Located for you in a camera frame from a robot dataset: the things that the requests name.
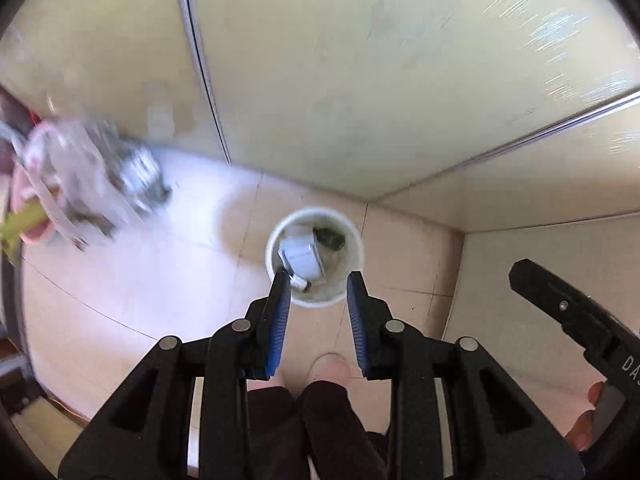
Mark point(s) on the white plastic bucket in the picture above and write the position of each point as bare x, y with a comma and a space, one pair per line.
350, 260

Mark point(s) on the yellow-green strip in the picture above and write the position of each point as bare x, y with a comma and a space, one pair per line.
17, 225

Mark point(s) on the light slipper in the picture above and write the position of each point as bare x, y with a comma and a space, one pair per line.
327, 367

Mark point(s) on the dark pants leg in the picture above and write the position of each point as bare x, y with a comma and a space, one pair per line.
340, 430
272, 430

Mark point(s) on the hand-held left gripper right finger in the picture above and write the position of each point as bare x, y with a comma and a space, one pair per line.
357, 320

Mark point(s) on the dark green wrapper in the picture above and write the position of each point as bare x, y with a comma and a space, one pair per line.
330, 238

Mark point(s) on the person's right hand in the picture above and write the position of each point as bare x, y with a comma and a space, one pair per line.
582, 432

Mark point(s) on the clear plastic floor bag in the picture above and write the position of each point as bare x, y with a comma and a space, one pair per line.
90, 175

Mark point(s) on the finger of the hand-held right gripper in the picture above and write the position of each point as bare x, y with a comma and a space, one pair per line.
555, 300

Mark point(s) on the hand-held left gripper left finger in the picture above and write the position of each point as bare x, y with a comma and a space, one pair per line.
280, 320

